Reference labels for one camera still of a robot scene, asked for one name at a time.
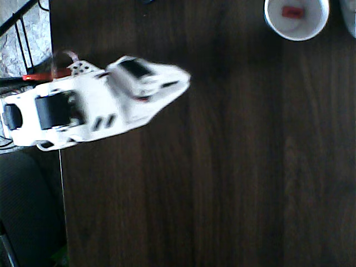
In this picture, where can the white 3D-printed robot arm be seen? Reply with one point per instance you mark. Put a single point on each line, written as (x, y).
(97, 97)

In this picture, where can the red table clamp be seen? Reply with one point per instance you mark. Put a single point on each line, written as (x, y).
(36, 77)

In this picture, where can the black chair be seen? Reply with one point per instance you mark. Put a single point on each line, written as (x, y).
(25, 200)

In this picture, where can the small red block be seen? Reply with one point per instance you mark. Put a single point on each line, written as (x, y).
(292, 12)

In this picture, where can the green leafy object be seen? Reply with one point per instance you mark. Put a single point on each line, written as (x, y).
(61, 256)

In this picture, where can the black metal frame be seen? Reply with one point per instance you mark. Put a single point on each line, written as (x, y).
(11, 22)

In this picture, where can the white ceramic mug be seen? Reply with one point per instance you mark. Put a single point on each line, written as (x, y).
(300, 30)

